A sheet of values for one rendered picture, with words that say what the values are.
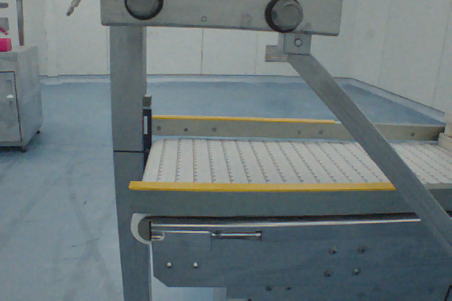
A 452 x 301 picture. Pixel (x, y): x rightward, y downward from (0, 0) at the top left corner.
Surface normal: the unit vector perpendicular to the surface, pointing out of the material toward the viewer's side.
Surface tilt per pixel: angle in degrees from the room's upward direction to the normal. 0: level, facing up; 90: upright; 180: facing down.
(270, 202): 90
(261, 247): 90
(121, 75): 90
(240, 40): 90
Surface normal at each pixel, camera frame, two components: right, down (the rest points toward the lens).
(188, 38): 0.21, 0.32
